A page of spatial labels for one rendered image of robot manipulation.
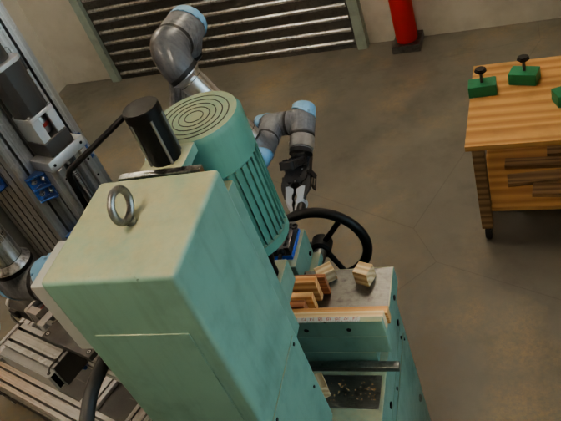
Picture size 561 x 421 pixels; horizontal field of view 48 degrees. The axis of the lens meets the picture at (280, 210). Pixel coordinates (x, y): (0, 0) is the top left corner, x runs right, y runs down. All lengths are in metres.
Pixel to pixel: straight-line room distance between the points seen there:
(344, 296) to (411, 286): 1.20
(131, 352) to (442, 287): 1.87
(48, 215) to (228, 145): 0.97
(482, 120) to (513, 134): 0.16
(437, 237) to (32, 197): 1.74
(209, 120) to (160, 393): 0.47
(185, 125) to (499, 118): 1.68
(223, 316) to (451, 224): 2.10
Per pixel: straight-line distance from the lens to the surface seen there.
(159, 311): 0.90
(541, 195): 2.76
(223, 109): 1.15
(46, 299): 1.04
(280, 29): 4.57
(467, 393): 2.41
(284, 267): 1.42
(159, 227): 0.92
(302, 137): 1.89
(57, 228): 2.00
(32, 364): 2.13
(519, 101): 2.70
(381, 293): 1.53
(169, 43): 1.79
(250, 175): 1.17
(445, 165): 3.27
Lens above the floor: 2.05
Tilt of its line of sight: 38 degrees down
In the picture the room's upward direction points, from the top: 22 degrees counter-clockwise
